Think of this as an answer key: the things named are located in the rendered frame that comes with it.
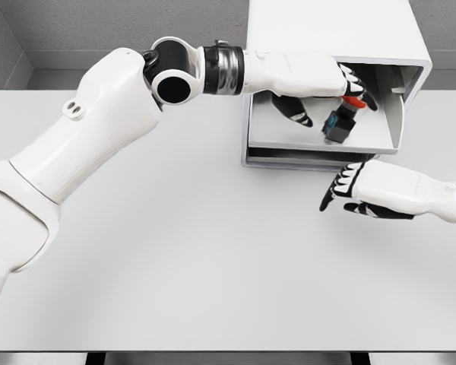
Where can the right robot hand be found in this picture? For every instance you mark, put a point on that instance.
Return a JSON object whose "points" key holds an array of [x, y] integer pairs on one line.
{"points": [[387, 190]]}

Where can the white tabletop storage cabinet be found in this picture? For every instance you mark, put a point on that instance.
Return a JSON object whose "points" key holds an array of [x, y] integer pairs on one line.
{"points": [[327, 26]]}

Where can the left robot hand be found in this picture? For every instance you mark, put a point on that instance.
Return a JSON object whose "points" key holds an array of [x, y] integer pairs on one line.
{"points": [[311, 76]]}

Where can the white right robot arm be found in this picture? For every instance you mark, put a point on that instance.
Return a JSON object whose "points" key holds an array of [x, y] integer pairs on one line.
{"points": [[444, 197]]}

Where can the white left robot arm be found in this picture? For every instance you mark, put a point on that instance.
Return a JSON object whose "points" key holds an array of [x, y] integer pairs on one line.
{"points": [[99, 114]]}

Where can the black load switch red knob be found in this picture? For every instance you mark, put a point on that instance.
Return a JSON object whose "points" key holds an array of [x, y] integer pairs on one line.
{"points": [[340, 127]]}

